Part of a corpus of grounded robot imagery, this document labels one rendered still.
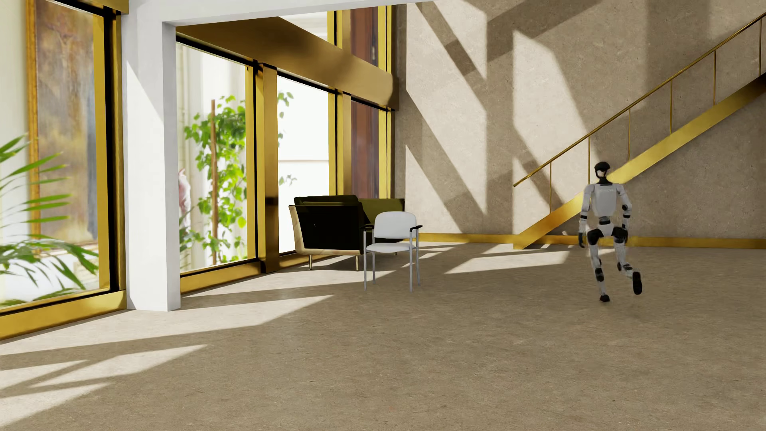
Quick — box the black sofa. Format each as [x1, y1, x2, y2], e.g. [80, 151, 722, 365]
[289, 195, 375, 271]

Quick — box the white left robot leg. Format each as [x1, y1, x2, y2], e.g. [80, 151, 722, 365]
[586, 224, 611, 303]

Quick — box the white robot leg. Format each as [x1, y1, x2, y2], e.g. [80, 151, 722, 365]
[610, 223, 644, 296]
[586, 224, 611, 303]

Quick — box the white right robot leg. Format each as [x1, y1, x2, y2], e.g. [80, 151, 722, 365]
[610, 223, 644, 296]

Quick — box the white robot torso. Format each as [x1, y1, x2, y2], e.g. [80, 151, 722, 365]
[589, 183, 623, 224]

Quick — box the gold baseboard strip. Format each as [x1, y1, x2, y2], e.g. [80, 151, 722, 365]
[419, 233, 766, 250]

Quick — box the gold staircase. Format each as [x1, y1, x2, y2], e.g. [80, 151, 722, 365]
[513, 75, 766, 250]

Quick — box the golden staircase with railing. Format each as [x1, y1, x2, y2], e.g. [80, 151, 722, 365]
[513, 11, 766, 214]

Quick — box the white chair with metal legs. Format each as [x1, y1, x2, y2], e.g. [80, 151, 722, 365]
[363, 211, 423, 292]

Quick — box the olive green armchair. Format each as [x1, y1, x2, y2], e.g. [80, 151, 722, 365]
[358, 198, 405, 226]

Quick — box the gold ceiling beam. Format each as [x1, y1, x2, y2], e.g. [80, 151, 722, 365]
[175, 17, 399, 110]

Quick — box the green leafy tree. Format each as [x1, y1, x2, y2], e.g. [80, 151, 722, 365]
[180, 91, 296, 265]

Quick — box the pink statue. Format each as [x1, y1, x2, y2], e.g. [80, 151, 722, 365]
[178, 169, 192, 229]

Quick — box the white square pillar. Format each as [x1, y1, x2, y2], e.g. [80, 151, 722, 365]
[121, 0, 182, 312]

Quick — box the gold framed painting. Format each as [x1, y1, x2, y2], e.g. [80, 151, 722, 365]
[25, 0, 100, 246]

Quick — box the green palm plant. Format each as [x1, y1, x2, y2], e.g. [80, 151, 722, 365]
[0, 134, 100, 307]

